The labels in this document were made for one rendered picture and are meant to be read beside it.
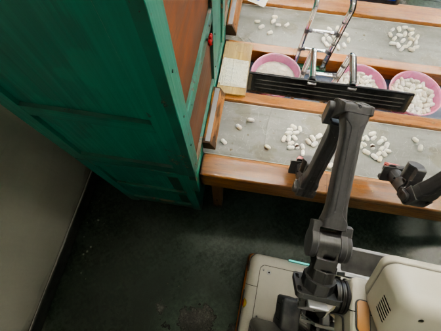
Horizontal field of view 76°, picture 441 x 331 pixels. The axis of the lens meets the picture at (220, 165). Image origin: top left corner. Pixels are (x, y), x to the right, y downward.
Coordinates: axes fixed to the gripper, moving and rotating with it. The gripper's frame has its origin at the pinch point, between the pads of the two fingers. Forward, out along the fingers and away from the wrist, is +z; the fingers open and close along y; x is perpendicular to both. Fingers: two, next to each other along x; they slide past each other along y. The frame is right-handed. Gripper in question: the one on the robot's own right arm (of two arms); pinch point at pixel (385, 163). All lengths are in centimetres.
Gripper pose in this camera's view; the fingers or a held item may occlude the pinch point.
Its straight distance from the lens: 141.6
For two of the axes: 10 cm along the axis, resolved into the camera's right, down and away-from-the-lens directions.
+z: 1.2, -5.0, 8.6
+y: -9.9, -1.6, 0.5
